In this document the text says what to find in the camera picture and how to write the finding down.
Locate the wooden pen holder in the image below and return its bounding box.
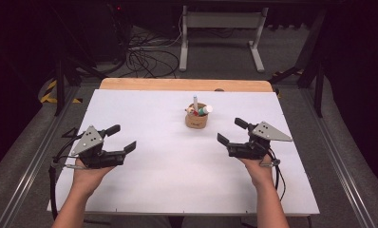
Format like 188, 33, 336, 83
185, 103, 209, 129

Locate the yellow black hazard tape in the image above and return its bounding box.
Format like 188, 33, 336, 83
40, 79, 83, 105

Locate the person's left hand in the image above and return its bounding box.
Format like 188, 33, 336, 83
71, 158, 116, 195

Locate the grey metal floor rail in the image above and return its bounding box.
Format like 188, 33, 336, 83
299, 88, 377, 228
0, 85, 81, 228

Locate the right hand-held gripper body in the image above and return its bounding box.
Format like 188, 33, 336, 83
226, 121, 293, 161

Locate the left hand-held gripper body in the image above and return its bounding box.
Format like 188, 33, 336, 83
70, 124, 127, 169

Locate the white board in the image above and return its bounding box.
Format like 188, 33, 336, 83
47, 88, 320, 217

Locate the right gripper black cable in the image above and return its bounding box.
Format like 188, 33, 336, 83
260, 146, 287, 202

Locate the black metal stand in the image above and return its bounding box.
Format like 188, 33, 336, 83
48, 3, 107, 117
269, 9, 328, 119

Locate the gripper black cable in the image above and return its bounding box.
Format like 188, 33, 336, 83
48, 130, 85, 221
260, 146, 287, 202

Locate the white metal stand frame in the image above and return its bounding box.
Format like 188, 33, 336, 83
179, 5, 270, 74

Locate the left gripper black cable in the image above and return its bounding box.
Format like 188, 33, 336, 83
48, 130, 85, 221

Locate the person's right hand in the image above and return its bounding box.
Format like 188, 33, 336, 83
238, 154, 279, 188

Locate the tangle of floor cables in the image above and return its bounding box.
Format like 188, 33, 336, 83
120, 18, 180, 79

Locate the black cabinet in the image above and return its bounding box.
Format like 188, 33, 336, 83
82, 3, 131, 64

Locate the green white glue stick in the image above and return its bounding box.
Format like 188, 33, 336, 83
198, 104, 214, 116

